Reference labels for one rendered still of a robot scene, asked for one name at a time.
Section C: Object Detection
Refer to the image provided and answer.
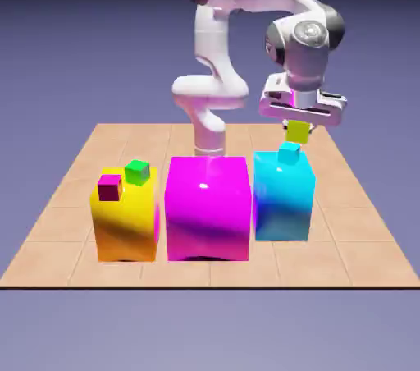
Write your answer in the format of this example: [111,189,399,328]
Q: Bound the small magenta cube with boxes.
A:
[97,174,124,203]

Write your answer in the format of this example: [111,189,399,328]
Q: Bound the small yellow cube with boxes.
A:
[285,120,312,144]

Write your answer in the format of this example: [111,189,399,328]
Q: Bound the small cyan cube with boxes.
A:
[277,141,302,166]

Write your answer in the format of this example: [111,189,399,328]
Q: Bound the small green cube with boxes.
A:
[124,159,151,187]

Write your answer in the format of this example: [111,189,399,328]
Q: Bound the large yellow box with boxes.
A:
[89,167,161,263]

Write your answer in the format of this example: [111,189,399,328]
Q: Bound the large cyan box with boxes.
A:
[253,149,317,242]

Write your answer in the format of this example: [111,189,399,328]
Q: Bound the large magenta box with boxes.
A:
[164,156,253,263]

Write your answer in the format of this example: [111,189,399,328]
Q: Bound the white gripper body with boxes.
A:
[258,92,348,127]

